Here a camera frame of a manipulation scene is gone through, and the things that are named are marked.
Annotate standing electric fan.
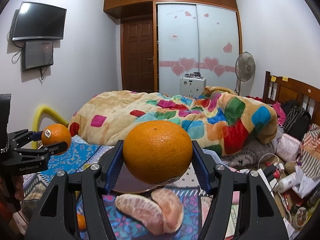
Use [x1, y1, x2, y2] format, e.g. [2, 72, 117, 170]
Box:
[235, 51, 255, 95]

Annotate dark brown round plate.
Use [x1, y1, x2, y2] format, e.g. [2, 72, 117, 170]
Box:
[98, 146, 181, 195]

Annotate white metal box device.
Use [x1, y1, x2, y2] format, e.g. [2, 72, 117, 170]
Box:
[180, 72, 207, 98]

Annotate frosted sliding wardrobe doors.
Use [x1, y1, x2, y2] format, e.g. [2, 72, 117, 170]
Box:
[157, 3, 240, 96]

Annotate large pomelo segment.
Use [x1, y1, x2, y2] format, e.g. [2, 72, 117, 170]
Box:
[115, 193, 164, 236]

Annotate small mandarin orange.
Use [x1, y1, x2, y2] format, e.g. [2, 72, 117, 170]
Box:
[77, 214, 87, 231]

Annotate wall mounted television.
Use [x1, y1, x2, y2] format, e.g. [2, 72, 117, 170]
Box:
[12, 2, 67, 41]

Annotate brown wooden door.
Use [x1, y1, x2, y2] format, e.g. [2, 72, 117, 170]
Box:
[120, 15, 155, 93]

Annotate colourful patchwork blanket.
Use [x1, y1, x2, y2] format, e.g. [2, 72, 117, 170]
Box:
[68, 87, 277, 156]

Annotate wooden bed headboard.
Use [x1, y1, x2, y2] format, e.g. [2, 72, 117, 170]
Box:
[262, 71, 319, 126]

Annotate white lotion bottle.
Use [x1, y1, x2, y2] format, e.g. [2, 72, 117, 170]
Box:
[277, 172, 297, 193]

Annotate orange with white sticker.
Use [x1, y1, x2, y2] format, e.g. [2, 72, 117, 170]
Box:
[41, 124, 72, 155]

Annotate large orange with sticker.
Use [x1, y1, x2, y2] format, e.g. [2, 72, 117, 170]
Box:
[123, 120, 193, 185]

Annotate yellow foam tube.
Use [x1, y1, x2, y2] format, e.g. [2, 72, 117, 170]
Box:
[31, 104, 69, 149]

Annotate small wall monitor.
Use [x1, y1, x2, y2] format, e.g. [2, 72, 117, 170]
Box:
[22, 41, 54, 72]

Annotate pink patterned pillow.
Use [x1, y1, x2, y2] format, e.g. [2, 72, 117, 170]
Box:
[276, 133, 302, 162]

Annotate black bag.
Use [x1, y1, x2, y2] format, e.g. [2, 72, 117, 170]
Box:
[283, 107, 311, 141]

